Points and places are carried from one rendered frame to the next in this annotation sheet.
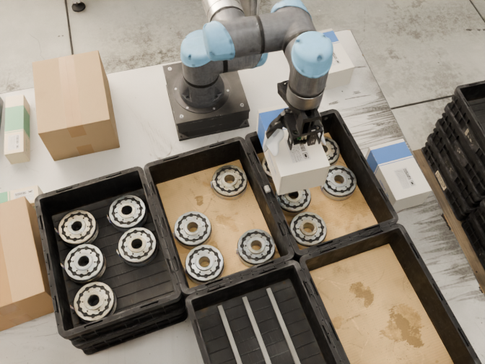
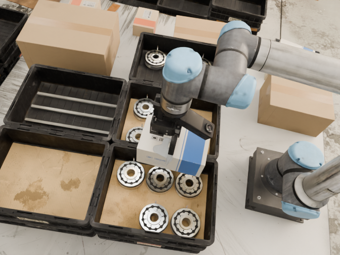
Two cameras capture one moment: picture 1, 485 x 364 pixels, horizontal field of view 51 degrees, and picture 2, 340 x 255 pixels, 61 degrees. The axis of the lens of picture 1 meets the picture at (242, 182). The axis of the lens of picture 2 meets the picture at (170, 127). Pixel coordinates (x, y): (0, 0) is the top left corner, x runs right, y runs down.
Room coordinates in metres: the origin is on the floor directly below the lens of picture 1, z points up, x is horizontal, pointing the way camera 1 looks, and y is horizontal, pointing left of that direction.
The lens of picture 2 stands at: (0.81, -0.52, 1.88)
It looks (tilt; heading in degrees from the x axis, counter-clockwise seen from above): 59 degrees down; 109
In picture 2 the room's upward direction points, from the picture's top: 12 degrees clockwise
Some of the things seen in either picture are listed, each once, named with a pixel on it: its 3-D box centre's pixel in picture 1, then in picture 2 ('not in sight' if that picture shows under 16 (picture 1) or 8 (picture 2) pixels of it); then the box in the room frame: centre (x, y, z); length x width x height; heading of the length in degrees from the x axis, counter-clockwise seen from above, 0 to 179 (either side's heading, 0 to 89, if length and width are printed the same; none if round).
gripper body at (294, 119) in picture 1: (302, 118); (169, 116); (0.67, -0.13, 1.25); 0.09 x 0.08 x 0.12; 16
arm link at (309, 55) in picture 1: (309, 63); (181, 76); (0.68, -0.12, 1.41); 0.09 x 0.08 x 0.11; 15
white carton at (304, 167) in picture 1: (291, 146); (173, 145); (0.70, -0.12, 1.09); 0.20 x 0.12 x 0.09; 16
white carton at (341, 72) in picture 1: (325, 59); not in sight; (1.32, -0.29, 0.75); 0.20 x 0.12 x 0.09; 20
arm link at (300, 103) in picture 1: (306, 91); (175, 98); (0.68, -0.13, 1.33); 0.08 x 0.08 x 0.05
